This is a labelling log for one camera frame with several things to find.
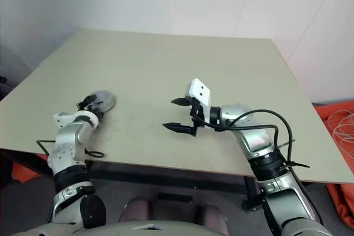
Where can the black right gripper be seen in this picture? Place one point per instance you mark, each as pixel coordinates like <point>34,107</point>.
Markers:
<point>198,120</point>

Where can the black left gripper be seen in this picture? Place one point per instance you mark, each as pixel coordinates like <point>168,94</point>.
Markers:
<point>88,107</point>

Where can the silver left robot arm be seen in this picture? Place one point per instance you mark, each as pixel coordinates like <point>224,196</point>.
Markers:
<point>66,139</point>

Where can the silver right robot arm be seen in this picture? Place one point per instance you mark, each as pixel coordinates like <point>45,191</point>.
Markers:
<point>254,139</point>

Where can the black flat floor plate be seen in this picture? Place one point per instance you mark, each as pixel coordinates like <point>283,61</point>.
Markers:
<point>174,197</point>

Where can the orange floor cushion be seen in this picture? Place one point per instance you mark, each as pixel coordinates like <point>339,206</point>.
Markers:
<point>22,173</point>

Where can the dark rounded shape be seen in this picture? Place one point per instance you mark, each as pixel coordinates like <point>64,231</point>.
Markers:
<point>135,209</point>
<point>214,216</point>

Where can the grey robot torso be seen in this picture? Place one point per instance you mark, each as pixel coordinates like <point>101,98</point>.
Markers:
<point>138,230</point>

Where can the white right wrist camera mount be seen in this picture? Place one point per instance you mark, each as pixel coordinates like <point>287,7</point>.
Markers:
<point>200,89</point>

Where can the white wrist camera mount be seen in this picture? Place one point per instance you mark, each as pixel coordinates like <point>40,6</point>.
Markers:
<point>62,118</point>
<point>200,89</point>

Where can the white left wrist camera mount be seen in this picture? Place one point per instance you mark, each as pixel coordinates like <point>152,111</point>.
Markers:
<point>62,118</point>

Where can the black metal table frame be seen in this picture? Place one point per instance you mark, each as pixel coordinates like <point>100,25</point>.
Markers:
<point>166,178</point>

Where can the black object by wall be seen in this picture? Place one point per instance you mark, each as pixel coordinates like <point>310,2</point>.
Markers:
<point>2,86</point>

